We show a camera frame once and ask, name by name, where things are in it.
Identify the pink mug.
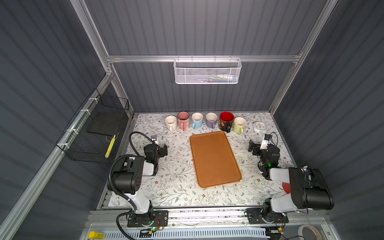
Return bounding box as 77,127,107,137
178,112,190,131

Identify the tape roll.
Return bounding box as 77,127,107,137
298,225,323,240

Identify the yellow ruler in basket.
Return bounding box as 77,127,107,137
105,135,117,159

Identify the purple mug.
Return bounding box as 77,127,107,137
206,113,218,129

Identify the white wire basket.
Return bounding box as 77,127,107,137
173,57,242,85

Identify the white ribbed cable duct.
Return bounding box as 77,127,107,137
103,227,271,240

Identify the black wire basket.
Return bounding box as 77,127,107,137
57,90,130,164

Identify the light blue mug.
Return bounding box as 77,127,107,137
192,113,204,129

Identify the red pencil cup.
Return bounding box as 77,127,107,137
282,183,291,194

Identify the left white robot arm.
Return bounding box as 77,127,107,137
107,131,169,233

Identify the yellow marker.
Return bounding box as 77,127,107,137
88,231,106,240

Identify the light green mug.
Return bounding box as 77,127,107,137
233,117,247,134

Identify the orange plastic tray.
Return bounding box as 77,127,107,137
190,131,242,188

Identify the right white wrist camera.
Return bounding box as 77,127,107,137
260,134,272,150

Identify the black mug red inside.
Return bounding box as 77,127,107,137
218,112,235,133

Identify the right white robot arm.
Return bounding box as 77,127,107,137
246,140,335,224

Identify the white mug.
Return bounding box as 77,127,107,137
165,116,178,132

